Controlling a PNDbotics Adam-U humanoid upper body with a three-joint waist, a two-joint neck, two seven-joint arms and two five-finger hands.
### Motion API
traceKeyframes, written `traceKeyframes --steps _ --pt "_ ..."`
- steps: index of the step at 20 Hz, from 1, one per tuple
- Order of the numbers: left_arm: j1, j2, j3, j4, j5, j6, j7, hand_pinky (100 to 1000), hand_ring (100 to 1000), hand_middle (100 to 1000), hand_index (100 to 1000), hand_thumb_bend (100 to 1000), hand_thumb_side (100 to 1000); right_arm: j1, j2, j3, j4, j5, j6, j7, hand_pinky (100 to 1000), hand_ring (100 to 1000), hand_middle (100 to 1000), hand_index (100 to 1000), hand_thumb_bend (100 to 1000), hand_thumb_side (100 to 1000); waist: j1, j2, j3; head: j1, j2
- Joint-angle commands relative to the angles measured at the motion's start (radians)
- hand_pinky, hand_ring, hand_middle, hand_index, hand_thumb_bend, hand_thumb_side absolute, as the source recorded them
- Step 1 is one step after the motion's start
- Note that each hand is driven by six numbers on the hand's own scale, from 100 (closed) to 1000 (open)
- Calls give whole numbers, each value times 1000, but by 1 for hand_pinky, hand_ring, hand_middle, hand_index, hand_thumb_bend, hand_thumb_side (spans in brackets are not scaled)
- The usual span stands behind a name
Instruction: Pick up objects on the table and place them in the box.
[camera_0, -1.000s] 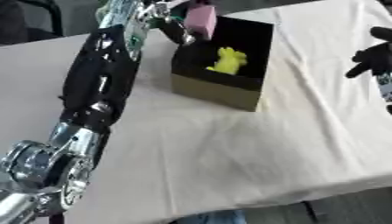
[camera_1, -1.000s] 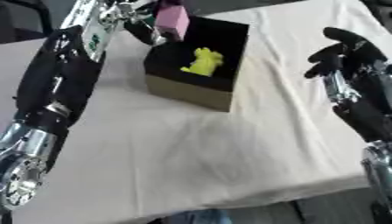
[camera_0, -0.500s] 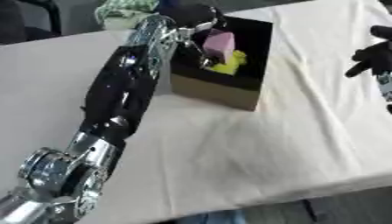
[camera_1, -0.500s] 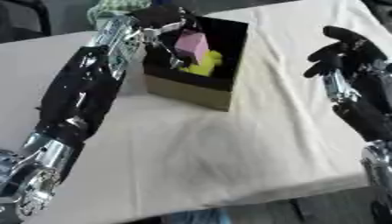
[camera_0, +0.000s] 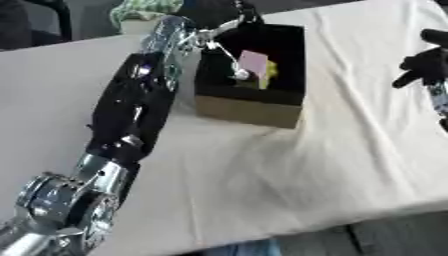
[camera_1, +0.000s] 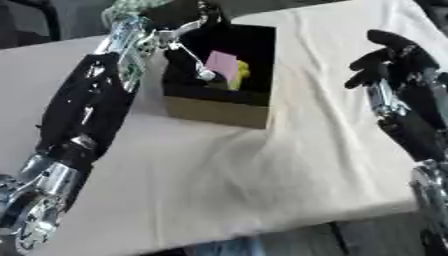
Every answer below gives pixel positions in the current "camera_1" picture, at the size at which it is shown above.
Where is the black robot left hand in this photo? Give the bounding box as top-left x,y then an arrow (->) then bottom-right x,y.
140,0 -> 231,89

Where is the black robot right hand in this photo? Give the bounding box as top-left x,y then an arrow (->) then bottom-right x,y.
343,29 -> 441,90

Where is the pink block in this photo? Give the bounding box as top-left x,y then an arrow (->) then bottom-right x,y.
203,50 -> 240,82

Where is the cardboard box with black inside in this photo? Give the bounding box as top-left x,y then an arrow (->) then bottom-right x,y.
161,23 -> 279,130

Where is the yellow toy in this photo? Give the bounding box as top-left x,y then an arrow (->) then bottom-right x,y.
225,60 -> 254,91

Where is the black chair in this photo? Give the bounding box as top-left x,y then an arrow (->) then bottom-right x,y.
0,0 -> 63,43

